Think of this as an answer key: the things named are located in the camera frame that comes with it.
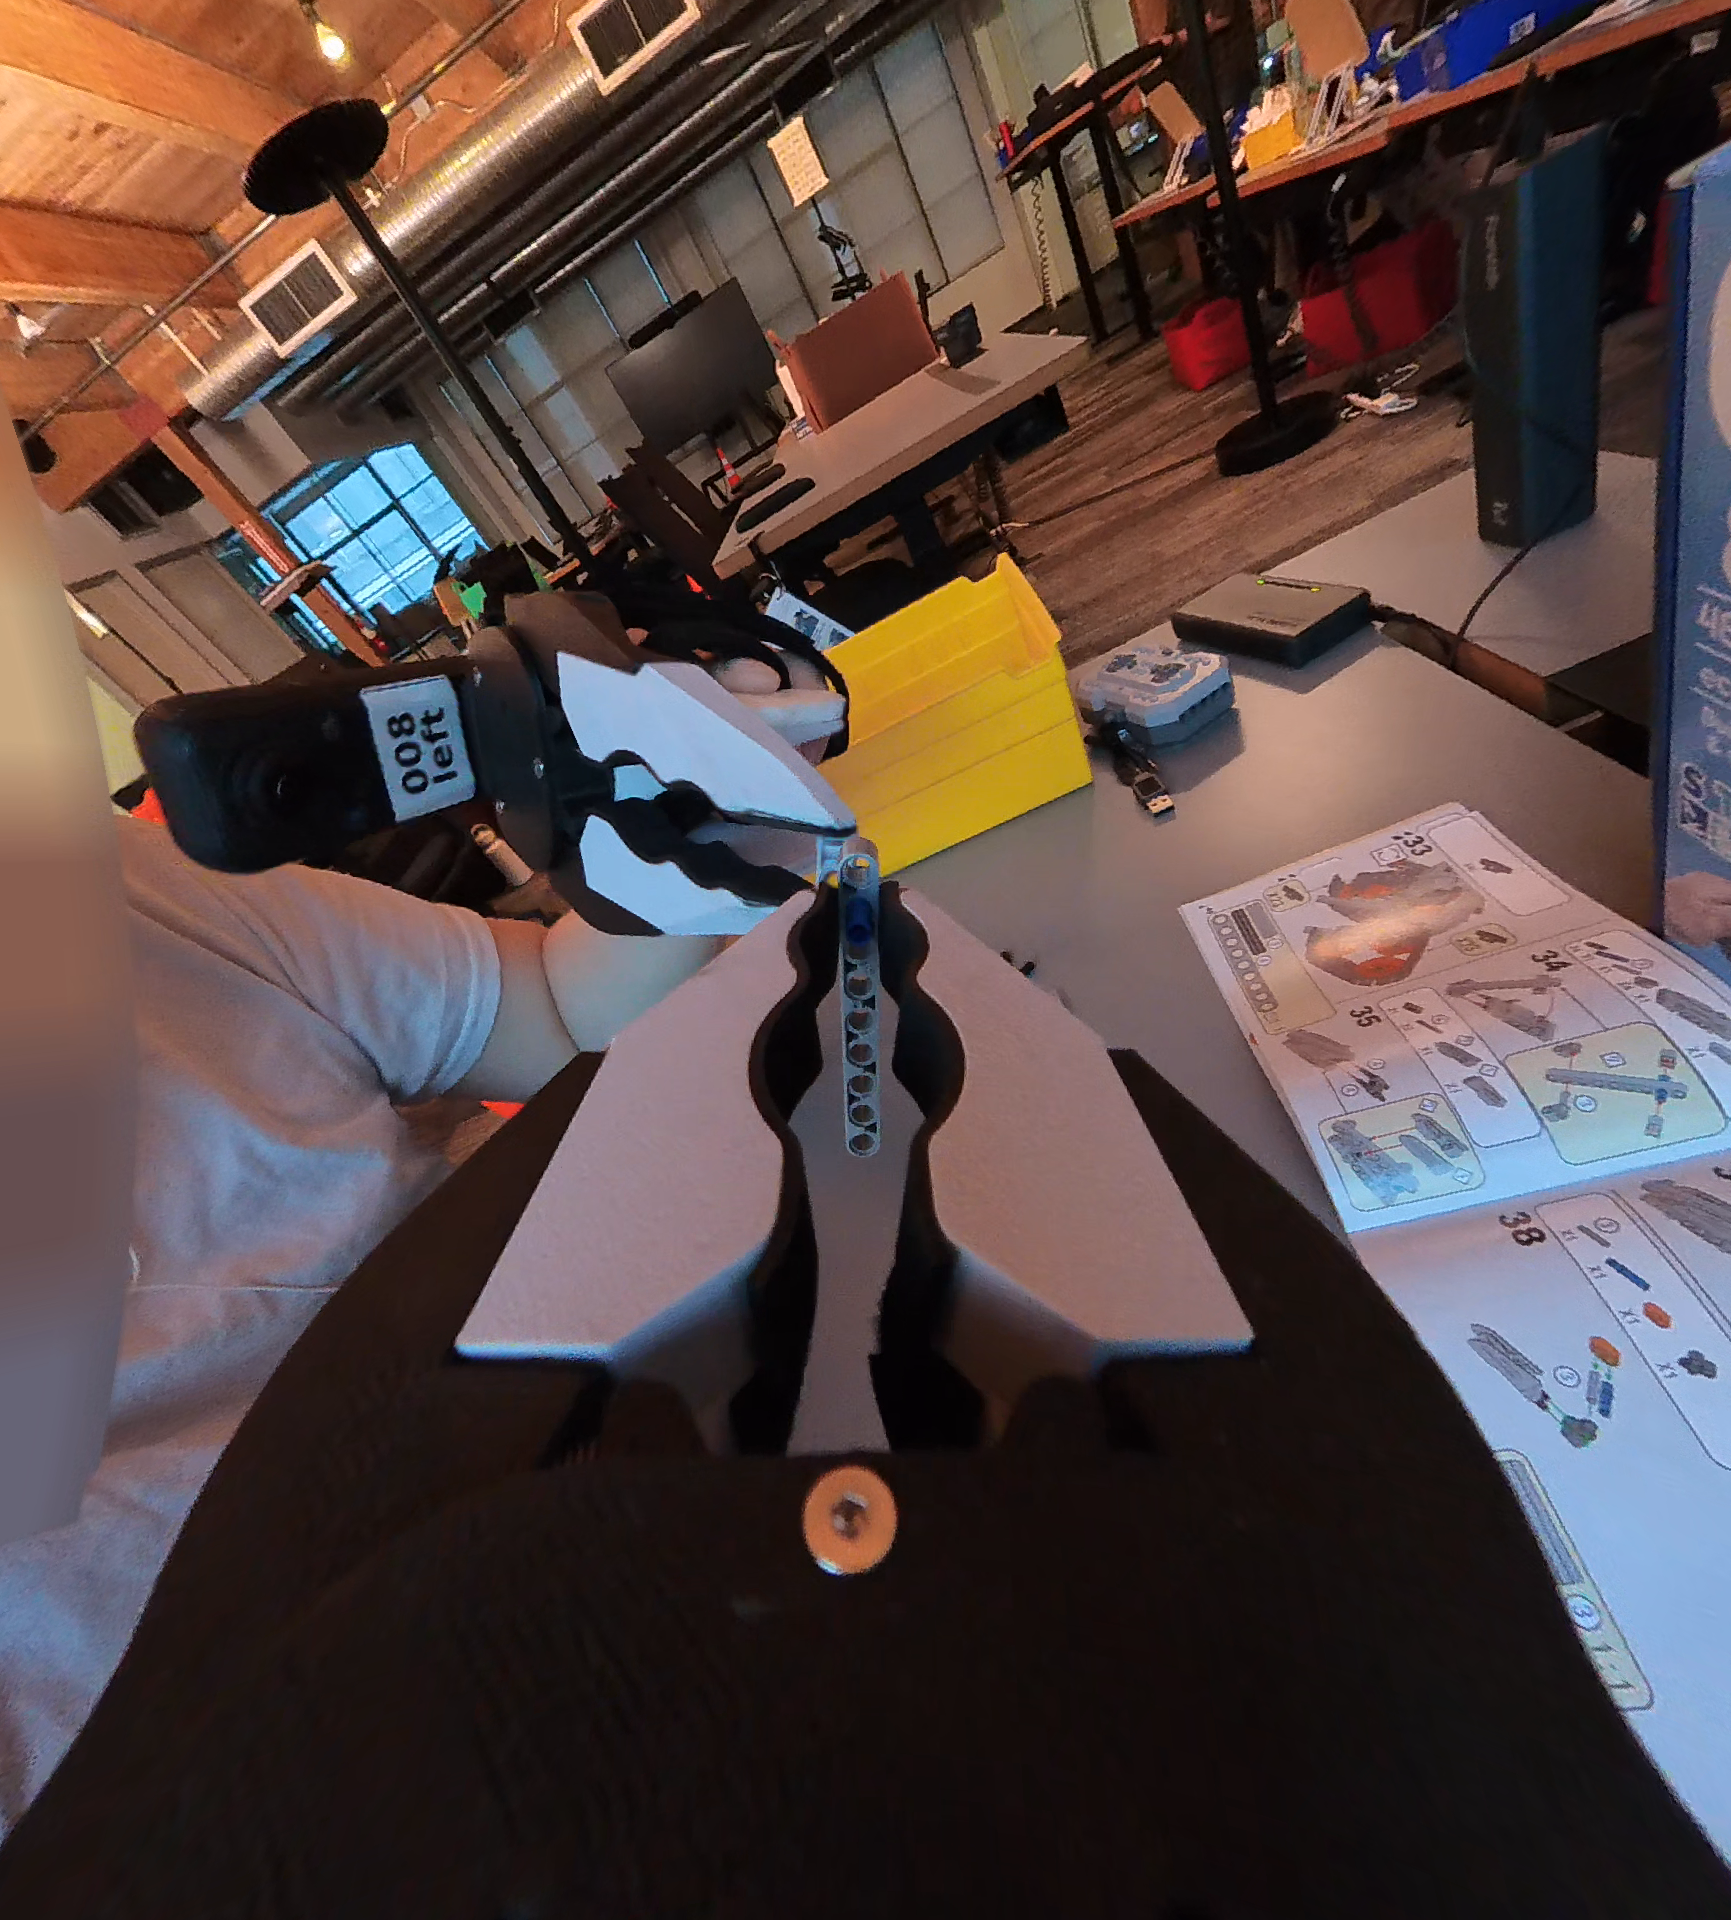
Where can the person's left hand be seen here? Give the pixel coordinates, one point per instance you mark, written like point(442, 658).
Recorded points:
point(789, 692)

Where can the long wooden top desk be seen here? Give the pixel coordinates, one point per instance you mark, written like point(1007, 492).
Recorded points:
point(1255, 177)

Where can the black pole with disc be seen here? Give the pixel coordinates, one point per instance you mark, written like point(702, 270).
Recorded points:
point(318, 151)

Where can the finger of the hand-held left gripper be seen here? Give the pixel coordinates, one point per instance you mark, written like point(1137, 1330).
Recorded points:
point(686, 721)
point(656, 885)

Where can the small black connector pin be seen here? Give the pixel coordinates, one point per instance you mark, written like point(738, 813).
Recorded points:
point(1027, 963)

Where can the dark upright device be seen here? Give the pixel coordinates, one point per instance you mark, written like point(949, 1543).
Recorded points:
point(1533, 344)

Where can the person's left forearm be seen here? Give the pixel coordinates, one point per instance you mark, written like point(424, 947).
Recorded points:
point(610, 991)

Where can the grey control module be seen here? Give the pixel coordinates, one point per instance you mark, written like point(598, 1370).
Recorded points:
point(1157, 690)

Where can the black floor stand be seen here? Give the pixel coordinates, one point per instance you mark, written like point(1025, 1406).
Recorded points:
point(1273, 438)

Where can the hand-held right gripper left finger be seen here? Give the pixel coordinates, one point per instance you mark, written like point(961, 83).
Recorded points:
point(626, 1201)

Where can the grey background desk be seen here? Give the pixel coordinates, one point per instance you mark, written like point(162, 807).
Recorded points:
point(925, 435)

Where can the open white instruction booklet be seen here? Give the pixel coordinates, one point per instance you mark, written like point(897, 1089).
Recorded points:
point(1555, 1425)

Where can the white air vent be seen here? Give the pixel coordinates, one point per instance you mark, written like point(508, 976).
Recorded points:
point(294, 296)
point(632, 39)

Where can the small grey connector brick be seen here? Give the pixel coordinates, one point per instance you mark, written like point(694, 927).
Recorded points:
point(829, 863)

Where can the yellow plastic parts bin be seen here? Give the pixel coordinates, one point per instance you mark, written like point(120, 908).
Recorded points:
point(955, 734)

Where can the black monitor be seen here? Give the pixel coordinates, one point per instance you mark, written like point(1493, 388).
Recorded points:
point(692, 368)

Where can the black flat electronics box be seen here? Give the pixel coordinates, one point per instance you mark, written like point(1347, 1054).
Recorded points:
point(1269, 619)

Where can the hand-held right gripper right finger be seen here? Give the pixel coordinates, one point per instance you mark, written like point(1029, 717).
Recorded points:
point(1059, 1201)

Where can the grey perforated building beam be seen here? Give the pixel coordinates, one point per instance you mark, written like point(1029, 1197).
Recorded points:
point(859, 1051)

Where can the blue connector pin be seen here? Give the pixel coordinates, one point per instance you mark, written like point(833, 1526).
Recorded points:
point(855, 918)

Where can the black usb plug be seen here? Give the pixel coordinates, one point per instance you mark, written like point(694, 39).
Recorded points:
point(1141, 780)

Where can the brown cardboard box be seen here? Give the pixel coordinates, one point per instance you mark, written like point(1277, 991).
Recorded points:
point(865, 353)

